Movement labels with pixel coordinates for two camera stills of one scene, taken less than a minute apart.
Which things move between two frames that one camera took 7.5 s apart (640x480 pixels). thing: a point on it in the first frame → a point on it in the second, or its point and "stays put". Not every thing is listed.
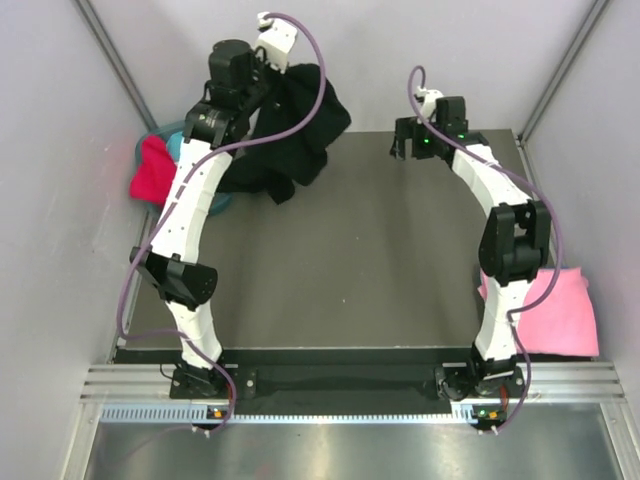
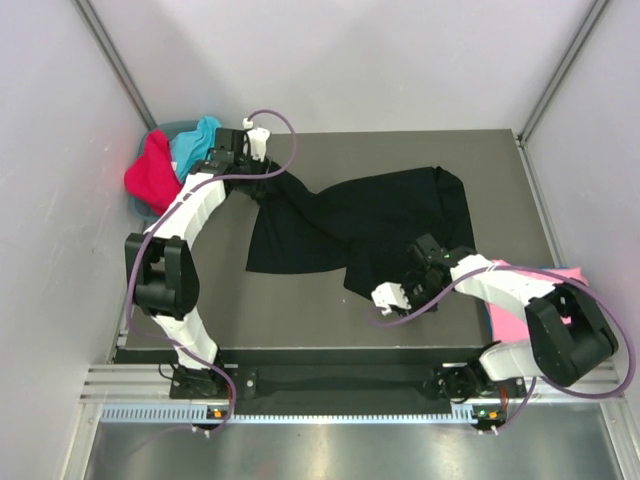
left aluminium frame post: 119,64 stays put
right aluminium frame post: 569,56 stays put
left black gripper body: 251,95 → 244,162
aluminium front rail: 544,383 stays put
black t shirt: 281,166 → 363,227
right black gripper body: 426,143 → 421,293
